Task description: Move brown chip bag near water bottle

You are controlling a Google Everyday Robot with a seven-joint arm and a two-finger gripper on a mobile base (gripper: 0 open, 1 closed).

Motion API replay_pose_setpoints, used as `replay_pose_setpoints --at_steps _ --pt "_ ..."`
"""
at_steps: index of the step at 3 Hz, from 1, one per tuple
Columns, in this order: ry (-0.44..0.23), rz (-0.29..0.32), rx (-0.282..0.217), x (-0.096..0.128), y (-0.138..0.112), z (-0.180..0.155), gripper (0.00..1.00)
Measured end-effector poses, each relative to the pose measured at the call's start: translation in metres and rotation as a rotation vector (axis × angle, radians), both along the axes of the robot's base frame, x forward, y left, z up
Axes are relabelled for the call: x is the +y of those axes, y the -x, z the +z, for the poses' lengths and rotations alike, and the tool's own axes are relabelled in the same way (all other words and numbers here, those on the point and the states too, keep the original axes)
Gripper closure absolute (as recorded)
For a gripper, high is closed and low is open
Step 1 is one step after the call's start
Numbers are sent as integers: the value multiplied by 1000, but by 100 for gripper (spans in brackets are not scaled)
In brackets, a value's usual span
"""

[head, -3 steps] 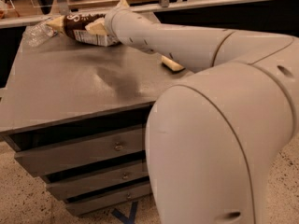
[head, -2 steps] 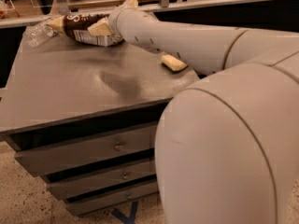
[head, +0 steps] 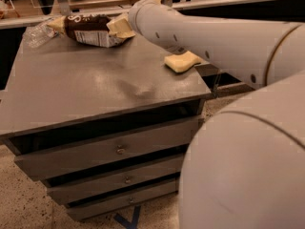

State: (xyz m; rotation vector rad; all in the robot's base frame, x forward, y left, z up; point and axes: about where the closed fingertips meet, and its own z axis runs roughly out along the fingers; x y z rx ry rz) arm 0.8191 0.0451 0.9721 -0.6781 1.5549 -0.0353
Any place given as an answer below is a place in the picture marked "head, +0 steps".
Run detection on bottom grey drawer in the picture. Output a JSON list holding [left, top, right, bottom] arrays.
[[67, 177, 178, 220]]

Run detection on grey drawer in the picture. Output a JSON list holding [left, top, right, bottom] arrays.
[[47, 153, 184, 206], [67, 177, 178, 220], [14, 116, 199, 180]]

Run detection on yellow sponge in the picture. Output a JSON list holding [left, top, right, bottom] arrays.
[[164, 52, 203, 73]]

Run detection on top grey drawer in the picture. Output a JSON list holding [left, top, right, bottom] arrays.
[[14, 116, 199, 180]]

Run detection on grey drawer cabinet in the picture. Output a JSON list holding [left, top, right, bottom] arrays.
[[0, 36, 209, 210]]

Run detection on clear plastic water bottle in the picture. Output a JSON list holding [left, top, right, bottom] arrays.
[[23, 19, 58, 48]]

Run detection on middle grey drawer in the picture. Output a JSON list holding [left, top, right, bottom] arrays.
[[47, 153, 184, 206]]

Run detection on brown chip bag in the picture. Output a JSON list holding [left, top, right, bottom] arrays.
[[49, 14, 129, 48]]

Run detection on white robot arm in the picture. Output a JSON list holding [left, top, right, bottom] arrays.
[[129, 0, 305, 229]]

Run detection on metal railing frame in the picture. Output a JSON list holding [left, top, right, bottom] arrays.
[[0, 0, 305, 100]]

